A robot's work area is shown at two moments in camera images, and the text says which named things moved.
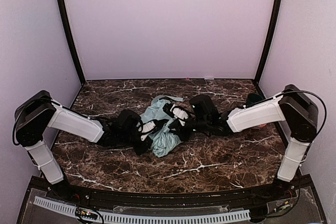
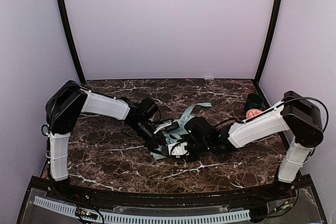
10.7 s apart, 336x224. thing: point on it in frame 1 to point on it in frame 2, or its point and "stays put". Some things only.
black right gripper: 175,120 to 189,145
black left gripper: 144,146 to 156,143
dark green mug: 254,97 stays put
